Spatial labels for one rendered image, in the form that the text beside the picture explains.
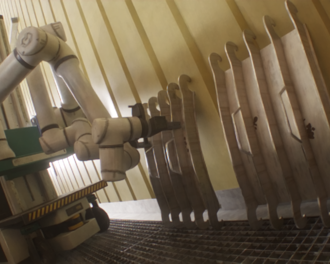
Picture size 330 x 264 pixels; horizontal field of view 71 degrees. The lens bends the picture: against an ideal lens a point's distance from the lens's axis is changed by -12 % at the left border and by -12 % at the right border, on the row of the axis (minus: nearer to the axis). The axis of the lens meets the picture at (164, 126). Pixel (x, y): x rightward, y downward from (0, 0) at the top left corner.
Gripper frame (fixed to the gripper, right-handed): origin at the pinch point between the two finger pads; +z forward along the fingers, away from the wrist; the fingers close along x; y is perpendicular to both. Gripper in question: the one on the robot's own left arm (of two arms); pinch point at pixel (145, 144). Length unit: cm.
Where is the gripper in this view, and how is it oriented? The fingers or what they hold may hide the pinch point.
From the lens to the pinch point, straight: 125.1
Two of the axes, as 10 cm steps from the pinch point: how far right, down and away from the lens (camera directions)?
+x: -5.3, 2.8, 8.0
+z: 8.2, -0.5, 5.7
